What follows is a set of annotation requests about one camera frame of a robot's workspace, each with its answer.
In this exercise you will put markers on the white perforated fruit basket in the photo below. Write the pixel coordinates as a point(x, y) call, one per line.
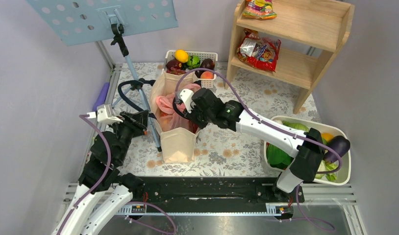
point(171, 62)

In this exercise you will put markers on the green cabbage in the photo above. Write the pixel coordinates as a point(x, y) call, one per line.
point(295, 126)

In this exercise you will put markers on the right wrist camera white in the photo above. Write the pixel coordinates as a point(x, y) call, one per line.
point(186, 96)

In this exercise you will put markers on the dark red plum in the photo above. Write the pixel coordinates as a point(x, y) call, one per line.
point(208, 64)

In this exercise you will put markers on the pink plastic grocery bag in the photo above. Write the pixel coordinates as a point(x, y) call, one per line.
point(169, 119)

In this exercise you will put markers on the beige canvas tote bag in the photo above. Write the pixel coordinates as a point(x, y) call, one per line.
point(178, 145)

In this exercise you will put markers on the red snack bag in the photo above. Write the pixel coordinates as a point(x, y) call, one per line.
point(258, 52)

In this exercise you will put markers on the yellow orange pepper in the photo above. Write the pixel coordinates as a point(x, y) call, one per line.
point(326, 137)

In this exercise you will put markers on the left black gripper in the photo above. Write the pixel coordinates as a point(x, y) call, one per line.
point(137, 121)

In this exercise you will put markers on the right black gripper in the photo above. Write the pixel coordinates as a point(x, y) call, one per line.
point(191, 116)

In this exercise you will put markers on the purple eggplant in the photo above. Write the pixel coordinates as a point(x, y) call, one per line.
point(340, 145)

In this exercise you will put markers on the light blue music stand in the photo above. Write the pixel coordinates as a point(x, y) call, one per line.
point(82, 21)

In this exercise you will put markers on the purple handle tool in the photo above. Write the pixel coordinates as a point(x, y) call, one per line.
point(101, 97)

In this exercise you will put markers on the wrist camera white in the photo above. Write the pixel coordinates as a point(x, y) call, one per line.
point(186, 96)
point(104, 114)

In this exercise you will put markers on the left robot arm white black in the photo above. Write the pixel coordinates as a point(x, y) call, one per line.
point(101, 190)

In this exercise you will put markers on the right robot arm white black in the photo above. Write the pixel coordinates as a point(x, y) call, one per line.
point(305, 147)

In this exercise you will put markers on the white vegetable bin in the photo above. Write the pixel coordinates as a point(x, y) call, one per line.
point(342, 176)

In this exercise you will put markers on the colourful snack bag top shelf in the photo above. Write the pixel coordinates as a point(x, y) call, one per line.
point(259, 9)

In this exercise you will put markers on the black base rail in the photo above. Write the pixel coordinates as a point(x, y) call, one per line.
point(207, 195)

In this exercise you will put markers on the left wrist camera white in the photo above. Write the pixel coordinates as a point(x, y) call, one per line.
point(104, 114)

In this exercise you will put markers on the wooden two-tier shelf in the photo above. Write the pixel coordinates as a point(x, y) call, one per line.
point(312, 33)

